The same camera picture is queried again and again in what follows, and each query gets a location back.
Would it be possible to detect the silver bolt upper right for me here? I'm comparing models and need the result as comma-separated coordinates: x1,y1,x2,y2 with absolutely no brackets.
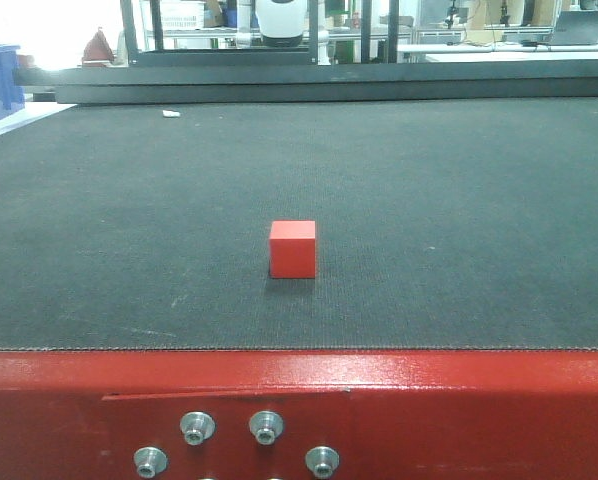
249,410,284,446

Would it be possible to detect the silver bolt upper left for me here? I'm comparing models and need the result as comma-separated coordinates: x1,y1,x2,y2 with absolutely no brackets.
180,411,216,446

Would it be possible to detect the silver bolt lower right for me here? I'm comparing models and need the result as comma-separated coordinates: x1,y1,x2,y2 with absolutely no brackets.
305,446,340,479

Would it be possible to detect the silver bolt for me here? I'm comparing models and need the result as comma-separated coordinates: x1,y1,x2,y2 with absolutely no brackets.
180,411,216,446
133,446,169,479
305,446,340,479
249,410,284,446

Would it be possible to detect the black fabric table mat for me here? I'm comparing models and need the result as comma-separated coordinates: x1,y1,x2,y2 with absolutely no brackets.
0,98,598,350

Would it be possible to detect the red metal frame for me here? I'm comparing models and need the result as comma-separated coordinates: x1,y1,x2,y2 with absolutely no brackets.
0,351,598,479

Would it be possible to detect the white robot body background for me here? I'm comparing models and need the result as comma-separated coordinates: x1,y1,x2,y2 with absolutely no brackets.
255,0,308,48

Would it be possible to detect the red magnetic cube block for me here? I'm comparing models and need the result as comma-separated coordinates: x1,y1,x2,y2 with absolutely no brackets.
269,220,317,279

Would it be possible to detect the grey laptop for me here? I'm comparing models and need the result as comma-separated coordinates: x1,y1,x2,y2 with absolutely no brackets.
537,10,598,48

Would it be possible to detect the red conical object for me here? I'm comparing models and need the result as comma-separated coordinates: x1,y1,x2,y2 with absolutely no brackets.
81,28,115,67

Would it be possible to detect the silver bolt lower left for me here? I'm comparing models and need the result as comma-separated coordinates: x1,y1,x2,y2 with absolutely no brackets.
133,446,169,479

